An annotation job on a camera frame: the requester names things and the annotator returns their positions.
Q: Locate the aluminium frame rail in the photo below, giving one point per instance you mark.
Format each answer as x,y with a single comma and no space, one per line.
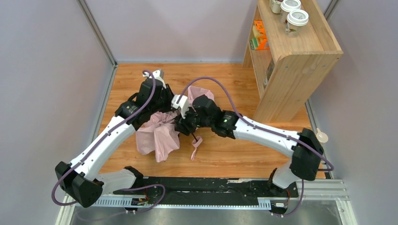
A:
320,202

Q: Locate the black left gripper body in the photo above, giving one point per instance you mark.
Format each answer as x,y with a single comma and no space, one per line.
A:
160,101

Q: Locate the middle white lidded cup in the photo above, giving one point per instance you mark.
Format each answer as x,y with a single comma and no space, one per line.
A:
286,7

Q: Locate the wooden shelf unit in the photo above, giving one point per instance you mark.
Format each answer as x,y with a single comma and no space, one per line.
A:
293,67

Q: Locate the white lidded cup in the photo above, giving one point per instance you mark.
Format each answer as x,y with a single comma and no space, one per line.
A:
296,20
286,7
275,6

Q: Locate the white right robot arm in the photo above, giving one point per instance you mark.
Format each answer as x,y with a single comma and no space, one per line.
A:
303,148

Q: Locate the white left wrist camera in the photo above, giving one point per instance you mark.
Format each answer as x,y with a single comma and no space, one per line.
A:
159,75

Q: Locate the back white lidded cup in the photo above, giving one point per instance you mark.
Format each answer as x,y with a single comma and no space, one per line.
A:
275,6

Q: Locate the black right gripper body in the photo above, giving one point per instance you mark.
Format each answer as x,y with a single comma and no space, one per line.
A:
185,123

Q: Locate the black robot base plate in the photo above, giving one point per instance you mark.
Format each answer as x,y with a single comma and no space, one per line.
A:
209,191

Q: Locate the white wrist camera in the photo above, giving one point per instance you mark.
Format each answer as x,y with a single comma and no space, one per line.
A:
181,103
159,75

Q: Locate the green juice bottle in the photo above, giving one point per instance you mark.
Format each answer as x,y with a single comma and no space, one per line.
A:
321,136

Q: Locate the orange box on shelf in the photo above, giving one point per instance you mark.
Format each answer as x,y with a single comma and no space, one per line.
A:
258,39

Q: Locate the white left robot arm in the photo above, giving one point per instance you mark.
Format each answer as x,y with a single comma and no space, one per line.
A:
80,178

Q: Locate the front white lidded cup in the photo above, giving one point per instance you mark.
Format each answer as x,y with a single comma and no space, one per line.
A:
296,20

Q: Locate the pink folding umbrella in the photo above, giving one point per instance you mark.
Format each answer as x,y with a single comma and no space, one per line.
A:
158,134

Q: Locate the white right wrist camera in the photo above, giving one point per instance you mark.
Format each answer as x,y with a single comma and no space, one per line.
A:
181,103

